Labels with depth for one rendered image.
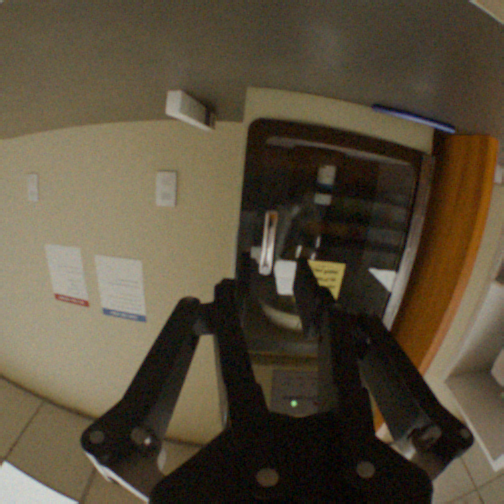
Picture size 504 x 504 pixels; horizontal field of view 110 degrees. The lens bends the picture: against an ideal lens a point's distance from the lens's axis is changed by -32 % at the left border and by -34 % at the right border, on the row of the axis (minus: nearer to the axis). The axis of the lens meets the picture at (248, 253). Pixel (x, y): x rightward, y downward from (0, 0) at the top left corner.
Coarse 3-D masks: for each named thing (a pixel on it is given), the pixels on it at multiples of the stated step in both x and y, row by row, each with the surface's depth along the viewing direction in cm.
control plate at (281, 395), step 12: (276, 372) 46; (288, 372) 46; (300, 372) 46; (312, 372) 46; (360, 372) 46; (276, 384) 45; (276, 396) 44; (288, 396) 44; (300, 396) 44; (312, 396) 44; (276, 408) 43; (288, 408) 43; (300, 408) 43; (312, 408) 43
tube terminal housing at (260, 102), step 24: (264, 96) 34; (288, 96) 34; (312, 96) 34; (312, 120) 35; (336, 120) 35; (360, 120) 34; (384, 120) 34; (408, 120) 34; (408, 144) 35; (240, 168) 38; (240, 192) 39
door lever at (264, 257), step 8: (272, 216) 34; (272, 224) 34; (264, 232) 35; (272, 232) 34; (264, 240) 35; (272, 240) 35; (264, 248) 35; (272, 248) 35; (256, 256) 41; (264, 256) 36; (272, 256) 36; (264, 264) 36; (264, 272) 36
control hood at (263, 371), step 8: (256, 360) 48; (264, 360) 48; (272, 360) 48; (280, 360) 48; (288, 360) 48; (296, 360) 48; (304, 360) 48; (312, 360) 49; (256, 368) 46; (264, 368) 46; (272, 368) 47; (280, 368) 47; (288, 368) 47; (296, 368) 47; (304, 368) 47; (312, 368) 47; (256, 376) 46; (264, 376) 46; (272, 376) 46; (264, 384) 45; (264, 392) 44; (296, 416) 43; (216, 424) 42
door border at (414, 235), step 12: (420, 180) 36; (420, 192) 36; (420, 204) 37; (420, 216) 38; (408, 240) 39; (408, 252) 40; (408, 264) 41; (396, 288) 42; (396, 300) 43; (396, 312) 44
